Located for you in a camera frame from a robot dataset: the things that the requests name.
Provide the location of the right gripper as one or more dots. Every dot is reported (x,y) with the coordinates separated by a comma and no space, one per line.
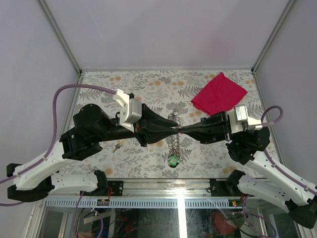
(212,129)

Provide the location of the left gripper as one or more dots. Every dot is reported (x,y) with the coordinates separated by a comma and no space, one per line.
(146,130)

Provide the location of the metal ring key organizer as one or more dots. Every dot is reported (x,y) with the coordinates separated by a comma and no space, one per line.
(174,141)

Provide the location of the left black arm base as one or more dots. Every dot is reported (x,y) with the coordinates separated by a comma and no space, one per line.
(109,187)

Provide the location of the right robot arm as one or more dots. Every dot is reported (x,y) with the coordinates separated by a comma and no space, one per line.
(247,140)

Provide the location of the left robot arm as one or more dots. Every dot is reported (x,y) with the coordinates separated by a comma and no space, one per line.
(39,178)

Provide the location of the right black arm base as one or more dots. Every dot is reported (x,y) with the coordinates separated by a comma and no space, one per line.
(226,187)

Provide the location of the magenta folded cloth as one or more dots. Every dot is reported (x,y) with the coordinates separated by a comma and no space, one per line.
(220,94)

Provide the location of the green key tag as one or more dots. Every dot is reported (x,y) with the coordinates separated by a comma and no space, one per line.
(173,161)

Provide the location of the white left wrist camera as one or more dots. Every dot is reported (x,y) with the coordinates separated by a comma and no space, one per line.
(131,109)

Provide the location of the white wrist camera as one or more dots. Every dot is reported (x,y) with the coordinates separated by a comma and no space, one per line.
(241,121)
(131,109)

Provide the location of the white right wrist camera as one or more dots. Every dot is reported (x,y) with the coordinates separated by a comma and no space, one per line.
(241,121)

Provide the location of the aluminium front rail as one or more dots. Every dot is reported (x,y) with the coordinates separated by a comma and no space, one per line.
(151,193)

